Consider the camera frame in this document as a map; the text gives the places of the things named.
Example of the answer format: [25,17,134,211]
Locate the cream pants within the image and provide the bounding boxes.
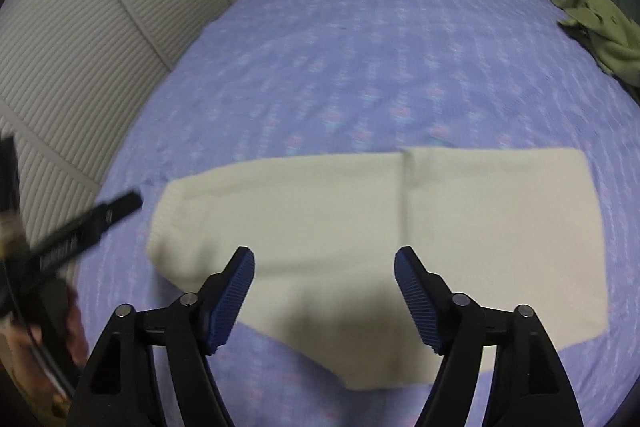
[146,147,610,392]

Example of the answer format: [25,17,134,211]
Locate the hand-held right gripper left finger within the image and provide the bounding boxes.
[67,246,256,427]

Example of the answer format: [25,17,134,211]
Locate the person's left hand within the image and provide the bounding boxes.
[65,284,92,369]

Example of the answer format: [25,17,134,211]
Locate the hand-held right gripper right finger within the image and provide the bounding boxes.
[394,246,583,427]

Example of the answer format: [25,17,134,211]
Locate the olive green garment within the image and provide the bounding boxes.
[549,0,640,88]

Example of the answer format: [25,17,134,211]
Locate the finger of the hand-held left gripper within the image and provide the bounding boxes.
[27,191,145,276]

